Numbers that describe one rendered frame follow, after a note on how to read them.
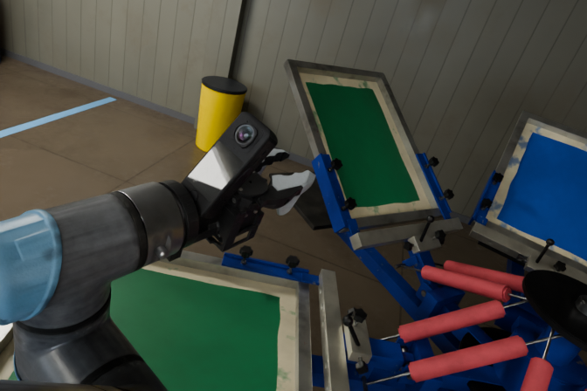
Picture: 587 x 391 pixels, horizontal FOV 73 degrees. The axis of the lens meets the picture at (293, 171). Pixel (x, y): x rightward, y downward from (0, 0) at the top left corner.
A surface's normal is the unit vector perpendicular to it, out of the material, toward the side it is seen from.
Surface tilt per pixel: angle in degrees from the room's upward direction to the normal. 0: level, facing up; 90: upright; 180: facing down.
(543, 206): 32
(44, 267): 56
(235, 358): 0
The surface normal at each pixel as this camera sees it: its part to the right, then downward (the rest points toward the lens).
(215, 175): -0.29, -0.23
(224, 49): -0.27, 0.38
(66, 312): 0.52, 0.51
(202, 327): 0.26, -0.86
